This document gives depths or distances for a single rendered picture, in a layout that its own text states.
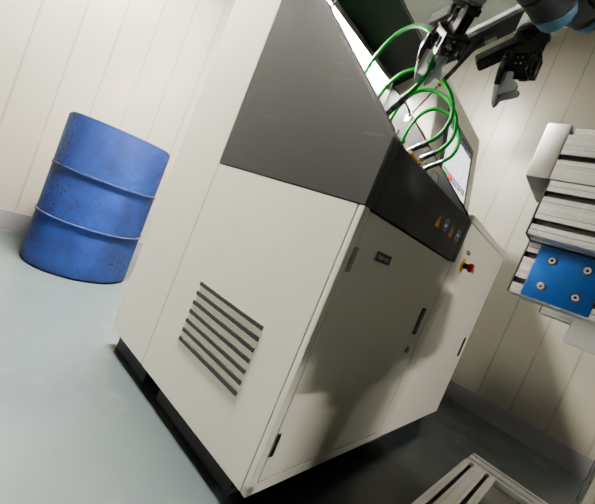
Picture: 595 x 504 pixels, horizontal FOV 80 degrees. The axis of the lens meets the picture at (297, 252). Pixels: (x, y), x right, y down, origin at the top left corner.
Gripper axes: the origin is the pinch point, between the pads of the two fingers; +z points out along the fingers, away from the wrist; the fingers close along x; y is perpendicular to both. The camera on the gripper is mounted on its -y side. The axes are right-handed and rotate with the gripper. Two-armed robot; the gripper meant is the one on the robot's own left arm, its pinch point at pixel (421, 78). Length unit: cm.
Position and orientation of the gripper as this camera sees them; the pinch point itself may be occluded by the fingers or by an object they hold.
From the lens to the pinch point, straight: 116.3
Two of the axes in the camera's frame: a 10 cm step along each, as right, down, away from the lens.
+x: 9.6, 1.4, 2.3
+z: -2.6, 6.1, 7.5
